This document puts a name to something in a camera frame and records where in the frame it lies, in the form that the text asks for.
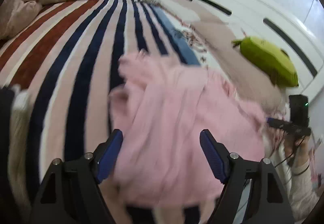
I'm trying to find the pink dotted pajama top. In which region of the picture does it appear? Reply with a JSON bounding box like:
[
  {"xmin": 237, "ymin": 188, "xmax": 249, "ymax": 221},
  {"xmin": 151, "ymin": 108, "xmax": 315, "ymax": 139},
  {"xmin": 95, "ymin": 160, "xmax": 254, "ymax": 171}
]
[{"xmin": 109, "ymin": 52, "xmax": 265, "ymax": 208}]

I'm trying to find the cream sweater right forearm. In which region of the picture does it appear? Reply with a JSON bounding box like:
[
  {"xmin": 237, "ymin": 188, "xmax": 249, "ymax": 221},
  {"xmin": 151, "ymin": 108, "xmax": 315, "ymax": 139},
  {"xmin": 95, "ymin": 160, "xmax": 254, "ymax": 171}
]
[{"xmin": 288, "ymin": 146, "xmax": 323, "ymax": 223}]

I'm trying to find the person's right hand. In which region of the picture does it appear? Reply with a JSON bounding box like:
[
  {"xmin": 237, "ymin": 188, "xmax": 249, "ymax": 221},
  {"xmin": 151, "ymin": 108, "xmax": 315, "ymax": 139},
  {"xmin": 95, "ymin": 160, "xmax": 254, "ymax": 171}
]
[{"xmin": 283, "ymin": 134, "xmax": 310, "ymax": 176}]

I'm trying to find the beige striped pillow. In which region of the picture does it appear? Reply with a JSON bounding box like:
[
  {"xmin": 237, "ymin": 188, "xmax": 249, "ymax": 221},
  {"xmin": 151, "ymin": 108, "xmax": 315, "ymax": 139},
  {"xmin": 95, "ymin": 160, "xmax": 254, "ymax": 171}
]
[{"xmin": 149, "ymin": 0, "xmax": 285, "ymax": 113}]

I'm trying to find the green avocado plush toy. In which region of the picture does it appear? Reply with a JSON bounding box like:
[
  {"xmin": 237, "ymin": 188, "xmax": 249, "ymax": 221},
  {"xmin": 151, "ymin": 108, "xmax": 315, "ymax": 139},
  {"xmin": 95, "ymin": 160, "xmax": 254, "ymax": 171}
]
[{"xmin": 231, "ymin": 36, "xmax": 299, "ymax": 88}]

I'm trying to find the striped fleece bed blanket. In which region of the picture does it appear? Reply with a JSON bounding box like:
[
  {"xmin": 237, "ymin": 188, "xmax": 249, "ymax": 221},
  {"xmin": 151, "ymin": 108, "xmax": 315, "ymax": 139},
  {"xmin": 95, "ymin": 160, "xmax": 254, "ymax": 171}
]
[{"xmin": 0, "ymin": 0, "xmax": 279, "ymax": 224}]

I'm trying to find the white bed headboard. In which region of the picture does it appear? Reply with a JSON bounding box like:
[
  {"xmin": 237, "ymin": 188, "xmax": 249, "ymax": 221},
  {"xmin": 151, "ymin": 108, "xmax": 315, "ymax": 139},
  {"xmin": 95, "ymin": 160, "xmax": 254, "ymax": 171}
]
[{"xmin": 192, "ymin": 0, "xmax": 323, "ymax": 102}]

